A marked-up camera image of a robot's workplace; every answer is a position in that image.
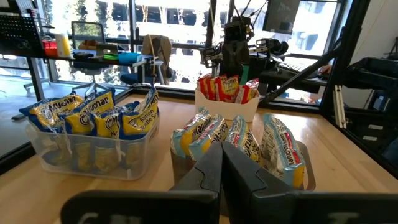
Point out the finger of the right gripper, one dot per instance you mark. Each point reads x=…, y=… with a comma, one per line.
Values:
x=228, y=57
x=245, y=53

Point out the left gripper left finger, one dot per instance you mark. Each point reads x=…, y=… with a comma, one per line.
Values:
x=186, y=205

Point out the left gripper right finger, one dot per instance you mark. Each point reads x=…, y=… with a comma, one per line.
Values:
x=264, y=205

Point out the red Maruchan noodle pack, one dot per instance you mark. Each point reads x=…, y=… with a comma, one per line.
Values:
x=203, y=87
x=247, y=91
x=228, y=88
x=212, y=90

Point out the light blue Maruchan noodle pack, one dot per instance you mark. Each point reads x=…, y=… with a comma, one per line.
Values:
x=191, y=133
x=211, y=133
x=283, y=152
x=244, y=140

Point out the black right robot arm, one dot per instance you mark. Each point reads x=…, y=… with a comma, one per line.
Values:
x=236, y=28

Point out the grey translucent plastic bin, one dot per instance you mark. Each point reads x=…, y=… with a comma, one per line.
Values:
x=178, y=169

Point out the black hanging monitor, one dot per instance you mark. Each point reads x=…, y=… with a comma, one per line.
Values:
x=281, y=15

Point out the white plastic bin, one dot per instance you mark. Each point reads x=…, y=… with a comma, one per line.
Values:
x=227, y=110

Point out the brown jacket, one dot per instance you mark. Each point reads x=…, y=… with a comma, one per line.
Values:
x=157, y=49

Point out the person's hand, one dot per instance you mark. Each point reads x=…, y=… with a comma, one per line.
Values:
x=325, y=69

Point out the blue box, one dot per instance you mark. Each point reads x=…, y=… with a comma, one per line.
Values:
x=129, y=58

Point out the silver aluminium extrusions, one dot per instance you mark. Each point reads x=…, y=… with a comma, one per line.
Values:
x=338, y=105

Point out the green flat item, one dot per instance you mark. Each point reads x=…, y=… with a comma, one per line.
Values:
x=111, y=57

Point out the black storage rack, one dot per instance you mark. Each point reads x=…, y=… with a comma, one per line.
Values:
x=373, y=77

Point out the grey office chair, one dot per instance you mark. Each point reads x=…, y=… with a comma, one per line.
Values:
x=88, y=34

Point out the clear plastic bin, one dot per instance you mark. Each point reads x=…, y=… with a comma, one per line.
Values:
x=35, y=146

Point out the yellow white cylinder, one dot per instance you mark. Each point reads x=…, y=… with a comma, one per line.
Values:
x=63, y=45

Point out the red box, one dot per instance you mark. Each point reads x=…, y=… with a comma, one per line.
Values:
x=49, y=49

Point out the black pegboard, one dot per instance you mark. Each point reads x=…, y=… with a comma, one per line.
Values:
x=18, y=34

